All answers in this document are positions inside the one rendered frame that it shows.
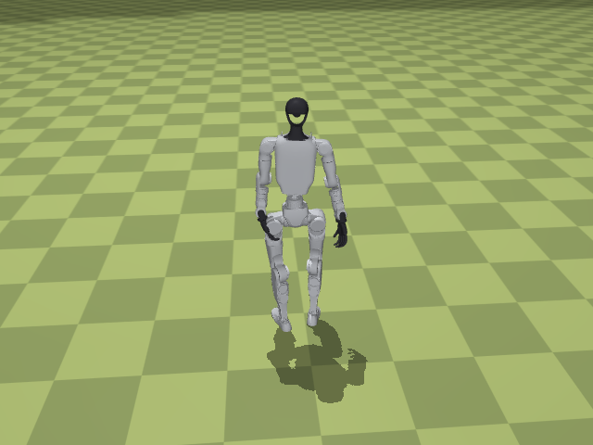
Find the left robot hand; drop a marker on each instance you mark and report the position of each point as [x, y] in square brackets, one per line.
[262, 219]

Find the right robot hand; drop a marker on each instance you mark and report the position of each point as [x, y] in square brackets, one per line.
[341, 230]

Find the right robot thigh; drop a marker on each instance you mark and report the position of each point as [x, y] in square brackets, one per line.
[316, 229]

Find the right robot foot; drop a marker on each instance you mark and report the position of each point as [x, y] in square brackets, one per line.
[312, 318]

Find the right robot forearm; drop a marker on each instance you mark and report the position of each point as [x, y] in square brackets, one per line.
[337, 200]

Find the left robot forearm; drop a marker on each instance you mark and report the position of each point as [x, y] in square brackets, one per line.
[261, 196]

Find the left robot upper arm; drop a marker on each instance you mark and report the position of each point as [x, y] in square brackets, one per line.
[267, 146]

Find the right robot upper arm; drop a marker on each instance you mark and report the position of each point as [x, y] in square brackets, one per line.
[324, 148]

